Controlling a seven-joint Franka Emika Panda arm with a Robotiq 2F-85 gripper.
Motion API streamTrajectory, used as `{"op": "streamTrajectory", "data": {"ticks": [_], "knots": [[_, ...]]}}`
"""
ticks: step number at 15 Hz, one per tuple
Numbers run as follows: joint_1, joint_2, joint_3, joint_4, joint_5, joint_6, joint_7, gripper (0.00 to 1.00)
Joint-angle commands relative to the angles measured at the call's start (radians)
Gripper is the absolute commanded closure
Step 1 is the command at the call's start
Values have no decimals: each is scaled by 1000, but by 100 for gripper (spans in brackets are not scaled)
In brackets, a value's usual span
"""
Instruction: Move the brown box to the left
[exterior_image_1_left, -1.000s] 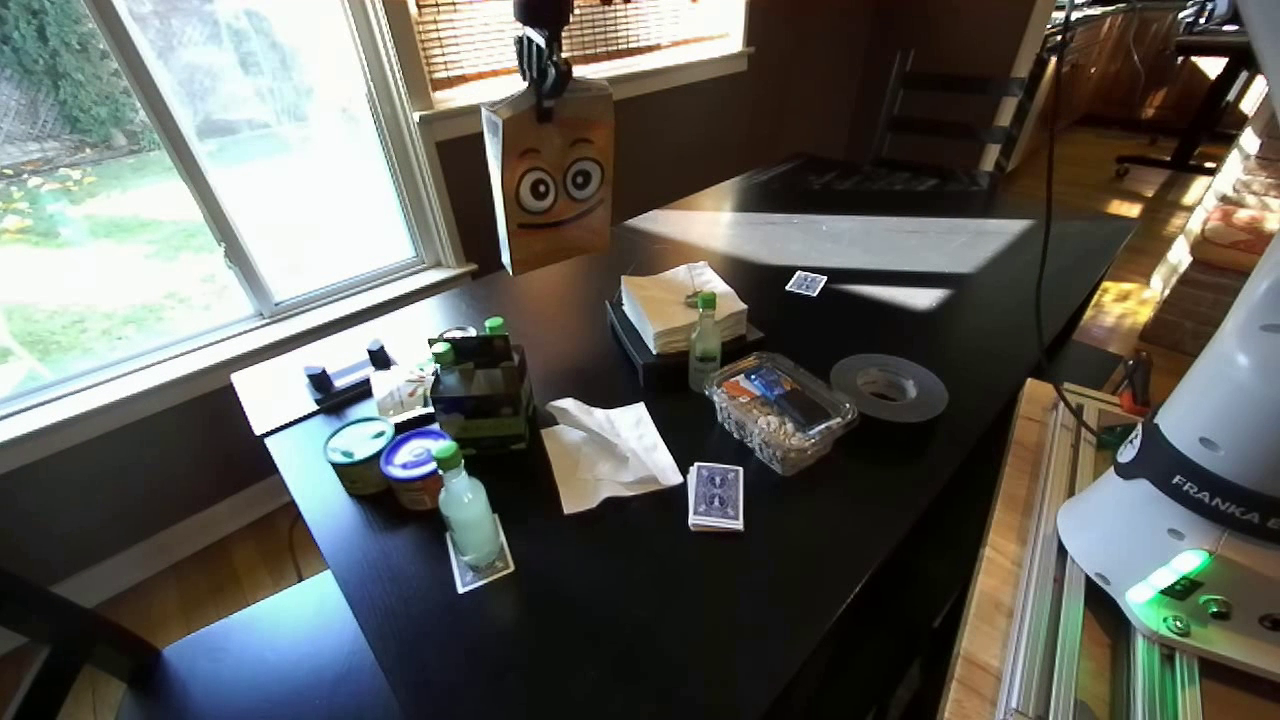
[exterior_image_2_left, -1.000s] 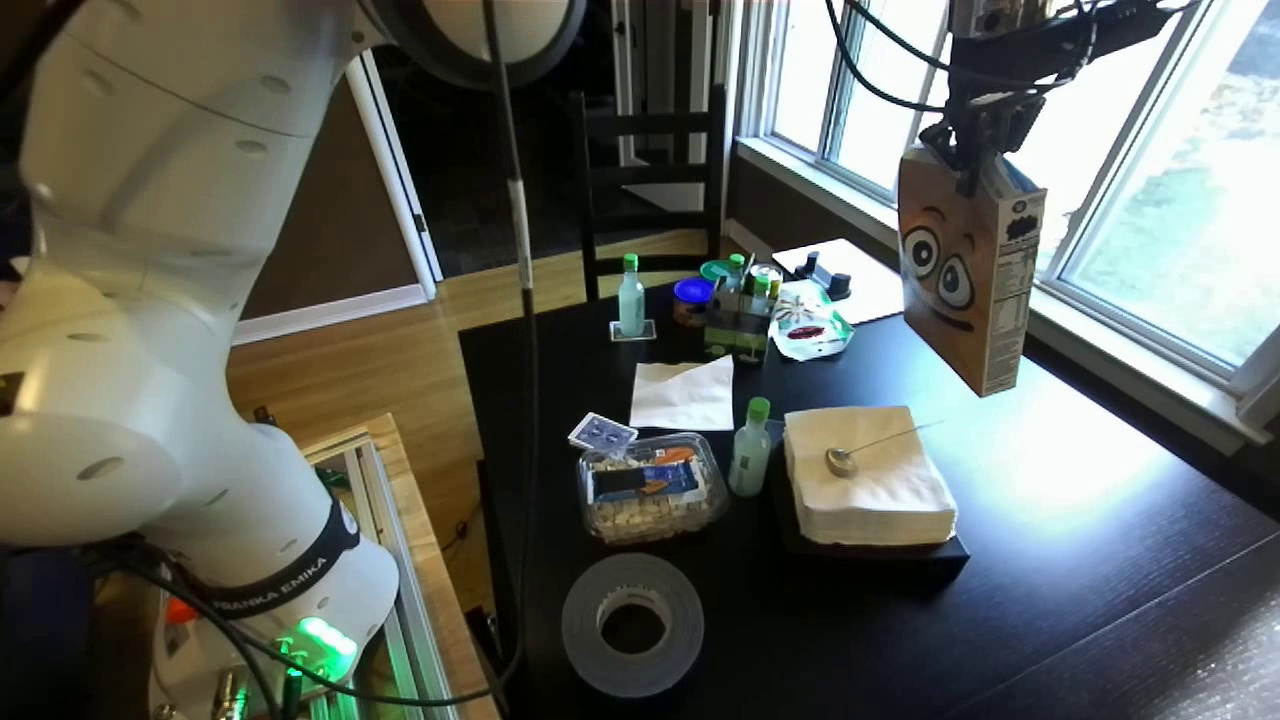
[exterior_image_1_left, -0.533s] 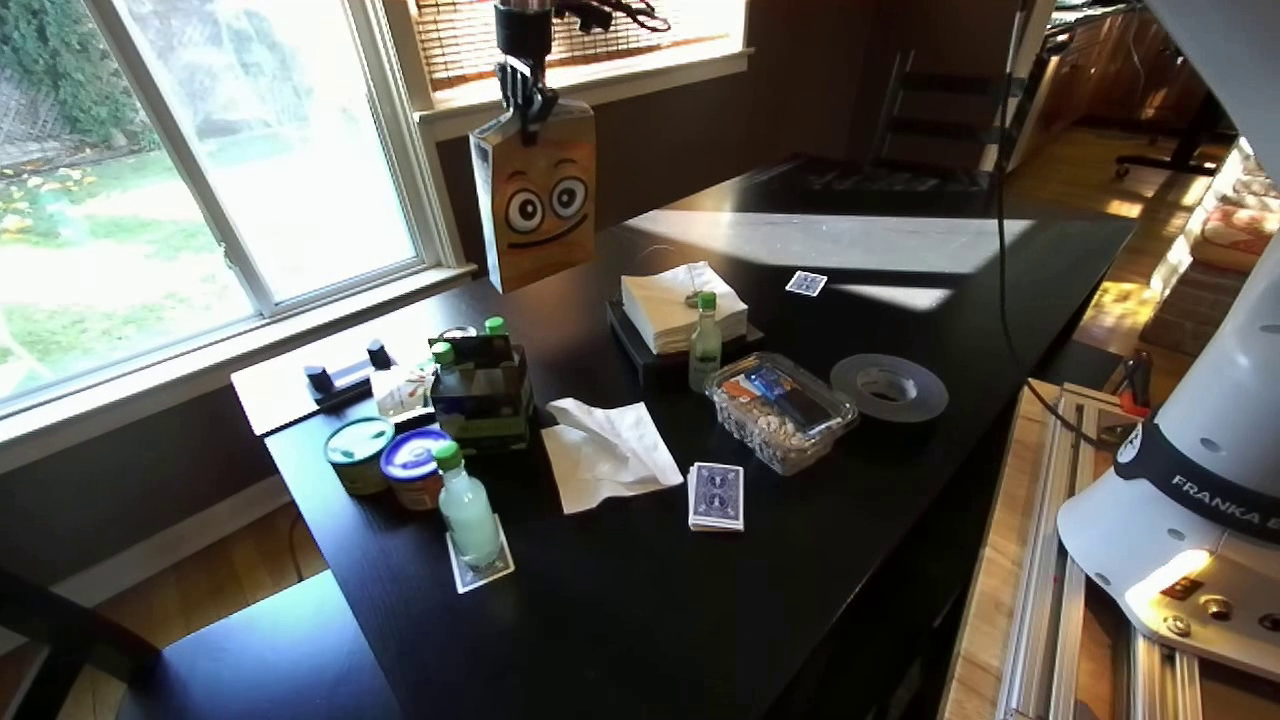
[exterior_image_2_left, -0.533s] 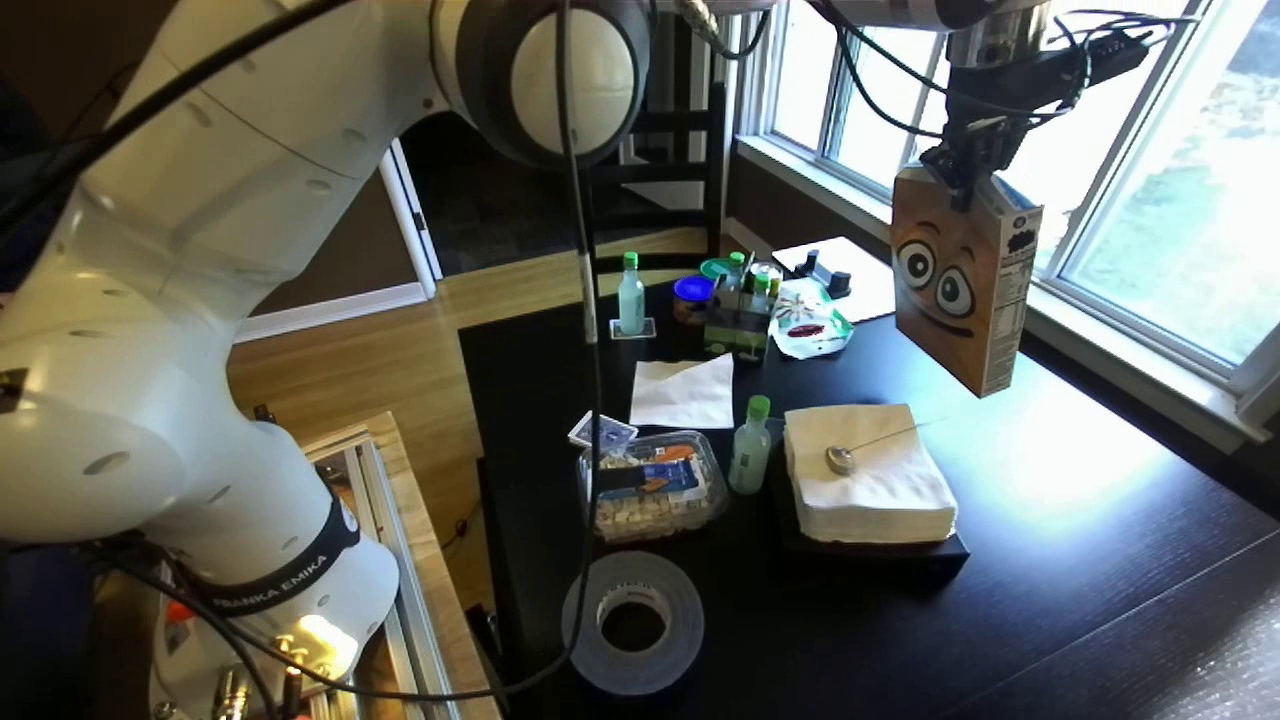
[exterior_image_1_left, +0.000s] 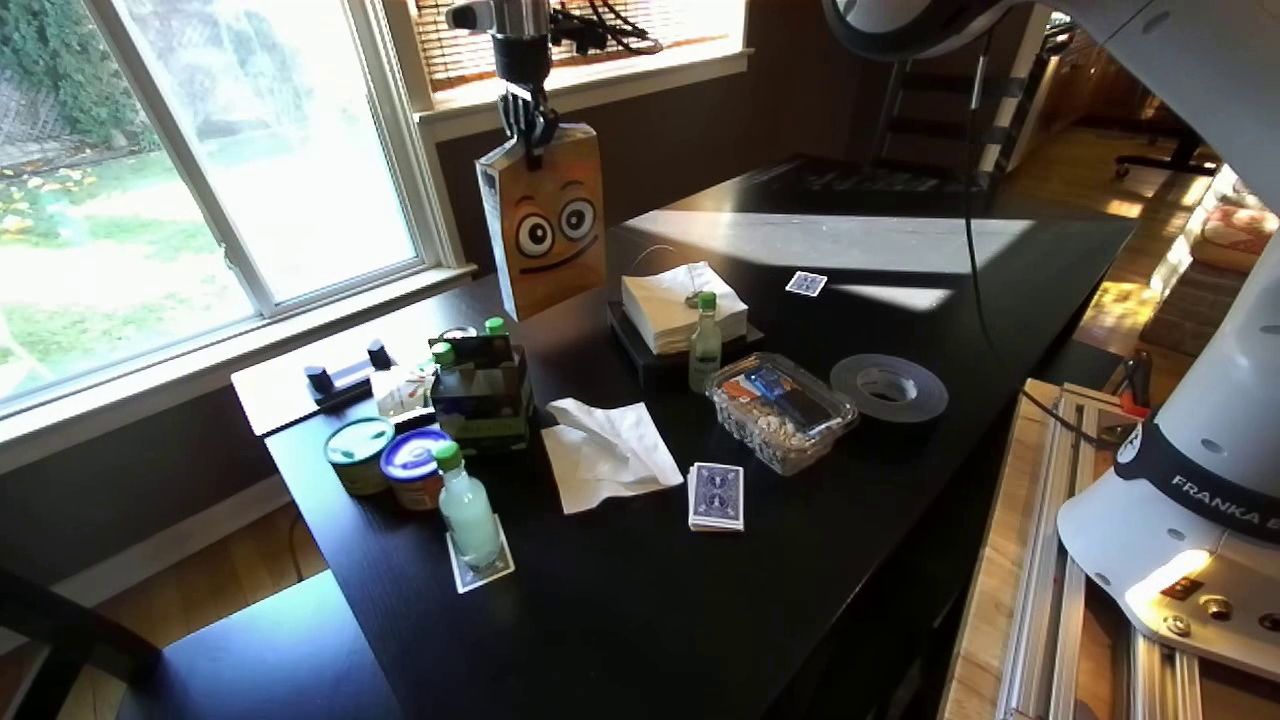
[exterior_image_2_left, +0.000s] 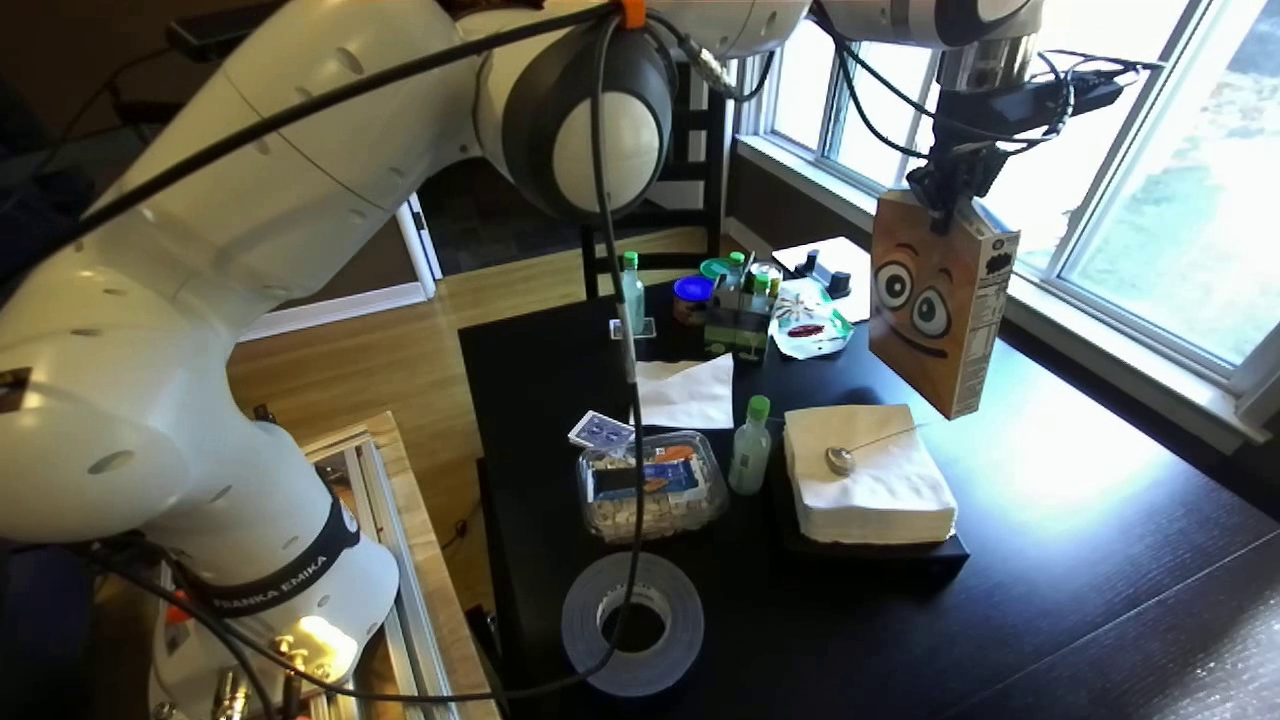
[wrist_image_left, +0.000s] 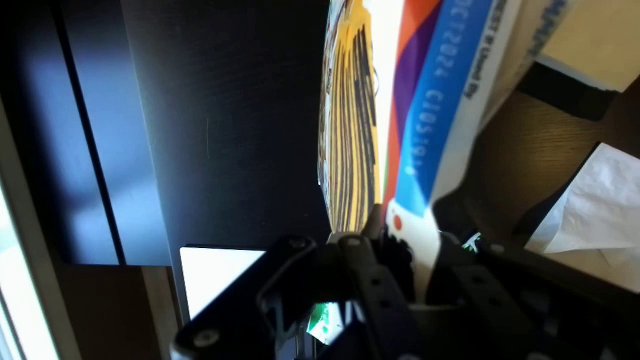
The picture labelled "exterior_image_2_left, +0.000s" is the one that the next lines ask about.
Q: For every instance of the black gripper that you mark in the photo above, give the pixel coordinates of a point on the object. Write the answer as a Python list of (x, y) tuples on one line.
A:
[(979, 134)]

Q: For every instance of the brown cereal box with face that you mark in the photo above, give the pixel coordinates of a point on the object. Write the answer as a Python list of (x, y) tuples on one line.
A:
[(943, 304)]

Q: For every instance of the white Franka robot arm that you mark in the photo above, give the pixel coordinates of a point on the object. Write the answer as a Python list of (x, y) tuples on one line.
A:
[(265, 163)]

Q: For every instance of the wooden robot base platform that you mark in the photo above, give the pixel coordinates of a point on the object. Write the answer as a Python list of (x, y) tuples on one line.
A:
[(415, 532)]

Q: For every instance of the white flat board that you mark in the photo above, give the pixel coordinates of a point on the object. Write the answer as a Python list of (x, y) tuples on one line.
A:
[(832, 253)]

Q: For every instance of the white framed window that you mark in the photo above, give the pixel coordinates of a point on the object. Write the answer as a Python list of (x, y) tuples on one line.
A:
[(1133, 174)]

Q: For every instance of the jar with blue lid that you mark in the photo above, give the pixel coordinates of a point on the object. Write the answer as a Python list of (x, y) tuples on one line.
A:
[(689, 292)]

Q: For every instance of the white napkin stack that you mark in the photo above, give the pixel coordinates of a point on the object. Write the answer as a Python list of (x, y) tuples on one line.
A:
[(872, 498)]

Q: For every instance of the loose white paper napkin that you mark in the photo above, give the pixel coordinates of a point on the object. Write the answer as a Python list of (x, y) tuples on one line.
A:
[(684, 394)]

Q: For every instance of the small green-capped clear bottle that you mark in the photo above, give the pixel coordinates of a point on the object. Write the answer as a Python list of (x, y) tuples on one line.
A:
[(751, 463)]

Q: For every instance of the square white coaster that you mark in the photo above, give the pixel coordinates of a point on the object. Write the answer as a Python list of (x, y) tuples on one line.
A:
[(650, 335)]

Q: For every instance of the tall green-capped clear bottle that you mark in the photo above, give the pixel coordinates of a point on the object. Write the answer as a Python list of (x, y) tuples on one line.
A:
[(635, 301)]

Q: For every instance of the black napkin tray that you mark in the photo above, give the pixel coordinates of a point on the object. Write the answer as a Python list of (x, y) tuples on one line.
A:
[(864, 562)]

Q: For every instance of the clear plastic food container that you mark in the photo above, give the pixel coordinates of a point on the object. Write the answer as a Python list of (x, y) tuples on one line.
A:
[(667, 484)]

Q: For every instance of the blue playing card deck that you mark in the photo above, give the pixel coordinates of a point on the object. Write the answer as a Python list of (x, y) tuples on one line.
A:
[(603, 435)]

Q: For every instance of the grey tape roll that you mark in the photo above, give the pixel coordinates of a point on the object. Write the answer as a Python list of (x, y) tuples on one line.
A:
[(585, 642)]

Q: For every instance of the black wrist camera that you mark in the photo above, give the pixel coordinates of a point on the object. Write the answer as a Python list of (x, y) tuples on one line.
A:
[(1067, 94)]

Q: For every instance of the white door frame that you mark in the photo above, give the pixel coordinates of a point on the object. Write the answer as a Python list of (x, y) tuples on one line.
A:
[(426, 244)]

